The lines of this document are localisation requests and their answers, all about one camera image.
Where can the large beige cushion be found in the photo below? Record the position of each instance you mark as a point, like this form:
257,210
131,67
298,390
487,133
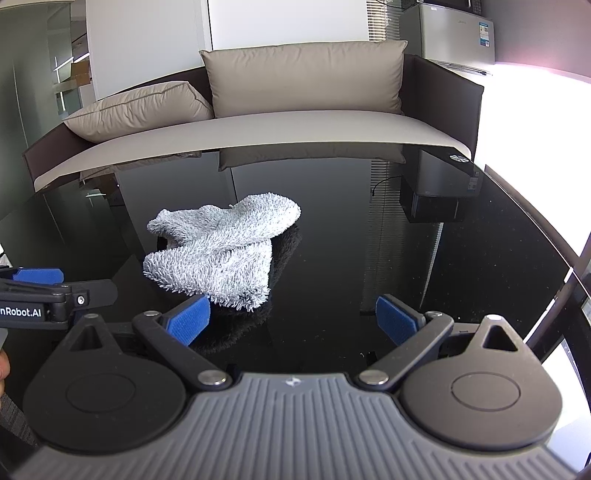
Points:
304,76

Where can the person's left hand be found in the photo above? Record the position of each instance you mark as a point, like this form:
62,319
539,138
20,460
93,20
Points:
3,369

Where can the white window blind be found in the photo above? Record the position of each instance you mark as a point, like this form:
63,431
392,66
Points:
383,18

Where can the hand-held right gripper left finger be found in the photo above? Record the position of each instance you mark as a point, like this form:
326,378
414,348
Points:
189,323

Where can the grey fluffy towel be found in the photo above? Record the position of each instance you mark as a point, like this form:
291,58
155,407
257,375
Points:
217,251

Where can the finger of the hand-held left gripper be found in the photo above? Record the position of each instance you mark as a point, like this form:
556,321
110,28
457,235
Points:
94,291
39,275

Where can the black box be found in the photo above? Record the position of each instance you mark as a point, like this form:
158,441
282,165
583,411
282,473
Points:
436,184

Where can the small beige cushion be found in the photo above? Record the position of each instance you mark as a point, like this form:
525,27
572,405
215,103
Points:
138,110

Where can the black microwave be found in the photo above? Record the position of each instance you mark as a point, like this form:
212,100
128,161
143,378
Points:
450,4

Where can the silver fridge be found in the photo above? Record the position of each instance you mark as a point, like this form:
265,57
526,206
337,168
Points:
450,34

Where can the beige sofa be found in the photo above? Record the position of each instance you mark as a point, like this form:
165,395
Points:
286,131

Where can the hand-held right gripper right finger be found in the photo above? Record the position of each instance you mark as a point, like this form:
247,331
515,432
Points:
392,318

